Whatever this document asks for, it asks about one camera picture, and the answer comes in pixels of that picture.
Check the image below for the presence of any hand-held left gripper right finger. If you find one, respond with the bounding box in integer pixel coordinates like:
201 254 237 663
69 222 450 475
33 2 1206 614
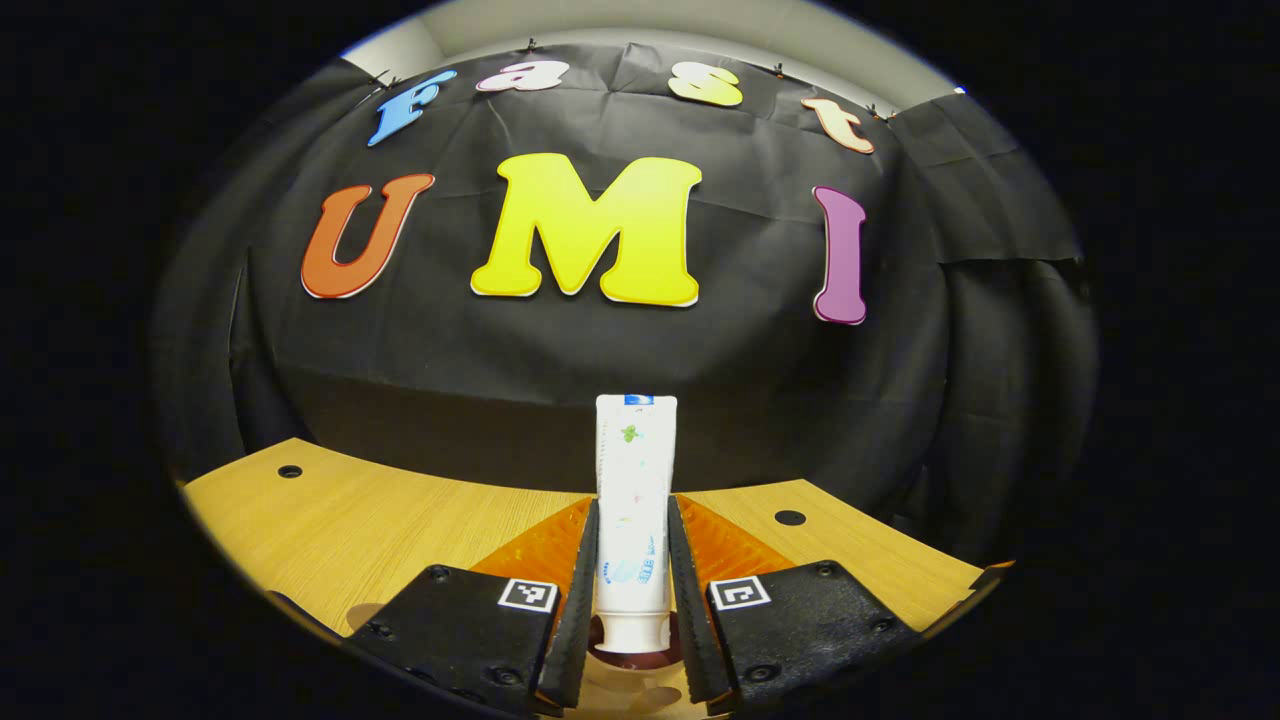
665 492 924 714

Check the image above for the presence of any white toothpaste tube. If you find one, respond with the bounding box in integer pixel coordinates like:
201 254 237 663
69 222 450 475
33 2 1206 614
591 392 680 655

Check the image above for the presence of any black backdrop cloth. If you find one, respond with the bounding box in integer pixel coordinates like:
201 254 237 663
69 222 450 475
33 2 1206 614
150 40 1101 573

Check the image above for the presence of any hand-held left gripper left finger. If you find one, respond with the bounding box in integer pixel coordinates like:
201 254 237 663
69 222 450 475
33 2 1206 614
344 496 602 717

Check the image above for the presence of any wooden desktop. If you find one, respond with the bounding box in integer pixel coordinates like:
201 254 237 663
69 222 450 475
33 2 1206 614
179 436 987 720

